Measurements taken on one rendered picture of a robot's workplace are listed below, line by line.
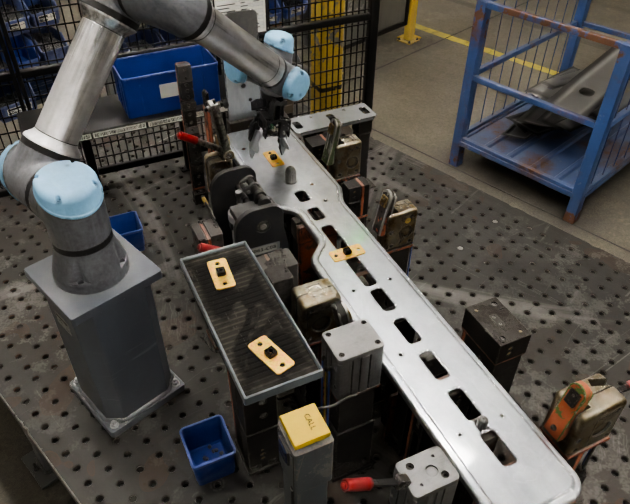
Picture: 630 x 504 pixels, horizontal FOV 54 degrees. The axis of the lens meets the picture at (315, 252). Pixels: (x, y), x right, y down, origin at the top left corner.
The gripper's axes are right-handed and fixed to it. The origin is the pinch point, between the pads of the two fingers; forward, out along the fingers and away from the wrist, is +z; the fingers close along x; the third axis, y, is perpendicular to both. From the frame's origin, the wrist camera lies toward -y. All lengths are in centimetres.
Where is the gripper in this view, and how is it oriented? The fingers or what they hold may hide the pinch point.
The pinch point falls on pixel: (266, 152)
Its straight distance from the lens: 182.3
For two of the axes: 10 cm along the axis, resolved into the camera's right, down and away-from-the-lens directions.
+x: 9.2, -1.5, 3.7
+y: 3.8, 6.2, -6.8
